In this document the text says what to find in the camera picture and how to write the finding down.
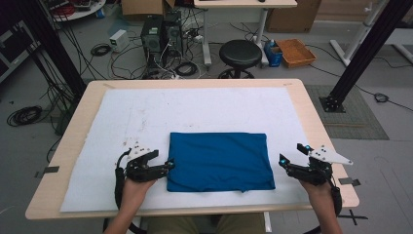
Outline black computer tower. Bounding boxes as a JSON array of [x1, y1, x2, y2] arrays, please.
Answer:
[[140, 16, 164, 77], [162, 11, 183, 58]]

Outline grey equipment cart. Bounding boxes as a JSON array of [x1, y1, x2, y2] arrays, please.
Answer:
[[0, 19, 42, 82]]

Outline person's left hand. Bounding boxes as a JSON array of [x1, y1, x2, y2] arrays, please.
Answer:
[[120, 177, 158, 204]]

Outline black round stool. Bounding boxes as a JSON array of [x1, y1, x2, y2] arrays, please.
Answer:
[[217, 39, 263, 80]]

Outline black tape strip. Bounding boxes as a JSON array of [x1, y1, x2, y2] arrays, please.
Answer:
[[338, 176, 361, 187], [34, 165, 60, 179]]

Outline orange tray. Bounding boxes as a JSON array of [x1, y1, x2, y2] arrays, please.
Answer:
[[276, 38, 318, 69]]

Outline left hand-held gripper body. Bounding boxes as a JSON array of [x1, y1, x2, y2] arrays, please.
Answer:
[[125, 144, 169, 183]]

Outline black tape cross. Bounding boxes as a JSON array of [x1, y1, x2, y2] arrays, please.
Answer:
[[344, 209, 369, 226]]

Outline hand-held gripper cable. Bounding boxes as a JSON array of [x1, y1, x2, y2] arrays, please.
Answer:
[[113, 148, 132, 211], [329, 176, 344, 217]]

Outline white power supply box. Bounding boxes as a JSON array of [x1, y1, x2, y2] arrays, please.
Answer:
[[109, 28, 131, 53]]

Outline grey floor mat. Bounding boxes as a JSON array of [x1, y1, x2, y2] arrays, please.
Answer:
[[305, 84, 390, 140]]

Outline right hand-held gripper cable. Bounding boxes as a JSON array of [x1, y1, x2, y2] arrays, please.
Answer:
[[329, 176, 344, 217]]

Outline closed cardboard box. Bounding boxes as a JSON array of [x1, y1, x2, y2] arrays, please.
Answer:
[[265, 0, 322, 33]]

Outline blue t-shirt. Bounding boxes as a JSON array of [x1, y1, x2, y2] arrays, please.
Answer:
[[166, 131, 277, 193]]

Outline white round table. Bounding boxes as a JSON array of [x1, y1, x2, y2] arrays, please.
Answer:
[[42, 0, 106, 23]]

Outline coiled black cable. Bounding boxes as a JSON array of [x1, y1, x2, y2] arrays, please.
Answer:
[[90, 43, 112, 57], [373, 92, 391, 103], [174, 61, 199, 77], [6, 105, 43, 128]]

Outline blue box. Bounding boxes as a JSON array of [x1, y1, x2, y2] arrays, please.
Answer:
[[263, 39, 283, 67]]

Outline black metal frame post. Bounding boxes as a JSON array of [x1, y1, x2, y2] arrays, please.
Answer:
[[14, 0, 87, 98], [319, 0, 413, 114]]

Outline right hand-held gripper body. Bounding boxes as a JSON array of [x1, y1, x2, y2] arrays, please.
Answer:
[[287, 144, 354, 187]]

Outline white table mat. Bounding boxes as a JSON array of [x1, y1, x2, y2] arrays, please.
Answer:
[[59, 87, 313, 213]]

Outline white-framed standing desk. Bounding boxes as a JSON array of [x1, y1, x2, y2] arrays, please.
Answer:
[[329, 0, 413, 66]]

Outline wooden-top desk with white legs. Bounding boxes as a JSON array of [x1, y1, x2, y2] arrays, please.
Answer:
[[193, 0, 298, 67]]

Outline open cardboard box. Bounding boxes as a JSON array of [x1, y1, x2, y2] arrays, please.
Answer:
[[121, 0, 176, 18]]

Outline left hand-held gripper cable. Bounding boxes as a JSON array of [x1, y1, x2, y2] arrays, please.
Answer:
[[113, 148, 132, 211]]

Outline person's legs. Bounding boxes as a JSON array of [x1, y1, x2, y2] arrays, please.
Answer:
[[145, 213, 267, 234]]

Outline light wooden table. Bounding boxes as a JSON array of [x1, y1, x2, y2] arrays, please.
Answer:
[[24, 78, 360, 221]]

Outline person's right hand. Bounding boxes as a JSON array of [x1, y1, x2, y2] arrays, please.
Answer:
[[300, 179, 334, 204]]

